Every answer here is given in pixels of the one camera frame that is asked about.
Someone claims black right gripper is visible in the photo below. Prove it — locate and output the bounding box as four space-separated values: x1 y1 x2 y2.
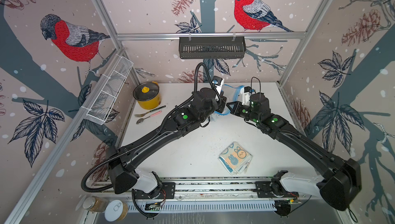
226 100 262 125

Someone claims clear vacuum bag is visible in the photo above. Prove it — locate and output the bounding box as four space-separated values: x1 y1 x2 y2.
210 84 245 122

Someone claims bunny print towel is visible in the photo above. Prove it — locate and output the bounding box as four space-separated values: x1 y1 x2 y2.
219 142 253 175

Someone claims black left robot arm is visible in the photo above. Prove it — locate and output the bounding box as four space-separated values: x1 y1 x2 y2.
106 87 226 198

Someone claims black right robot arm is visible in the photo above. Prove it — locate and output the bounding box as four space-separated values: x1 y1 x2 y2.
226 92 362 211

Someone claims yellow electric pot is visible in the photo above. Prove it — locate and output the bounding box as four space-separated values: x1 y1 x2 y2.
137 82 161 110

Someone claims glass lid yellow knob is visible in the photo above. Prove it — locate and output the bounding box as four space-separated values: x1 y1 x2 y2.
133 82 159 101

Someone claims tin can white lid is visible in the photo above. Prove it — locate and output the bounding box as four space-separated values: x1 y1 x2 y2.
105 200 129 222

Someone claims glass jar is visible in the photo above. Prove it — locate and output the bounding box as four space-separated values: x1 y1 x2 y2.
82 196 110 213

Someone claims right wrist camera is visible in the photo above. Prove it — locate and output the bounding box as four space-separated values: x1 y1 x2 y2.
241 86 253 105

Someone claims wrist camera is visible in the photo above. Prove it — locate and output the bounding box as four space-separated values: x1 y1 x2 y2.
241 86 253 105
212 76 224 94

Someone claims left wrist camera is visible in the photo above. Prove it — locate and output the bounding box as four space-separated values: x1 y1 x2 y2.
212 76 224 94

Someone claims black hanging wire basket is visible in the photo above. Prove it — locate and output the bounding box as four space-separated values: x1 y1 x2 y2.
179 36 246 59

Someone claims green handled fork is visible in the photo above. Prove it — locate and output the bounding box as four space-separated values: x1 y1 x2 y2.
134 105 166 118

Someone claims pink handled spoon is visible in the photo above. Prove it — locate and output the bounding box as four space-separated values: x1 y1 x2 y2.
136 110 162 124

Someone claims black corrugated cable conduit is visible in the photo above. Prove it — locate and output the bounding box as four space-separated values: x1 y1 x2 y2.
81 62 221 193

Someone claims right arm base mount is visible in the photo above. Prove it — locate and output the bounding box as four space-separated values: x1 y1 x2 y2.
254 170 299 198

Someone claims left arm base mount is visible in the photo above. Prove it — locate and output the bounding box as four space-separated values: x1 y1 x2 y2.
133 182 175 200

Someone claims white wire mesh shelf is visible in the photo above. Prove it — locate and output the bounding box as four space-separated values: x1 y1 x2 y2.
85 54 133 125

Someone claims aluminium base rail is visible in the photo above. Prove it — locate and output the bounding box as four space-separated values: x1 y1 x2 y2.
91 176 343 203

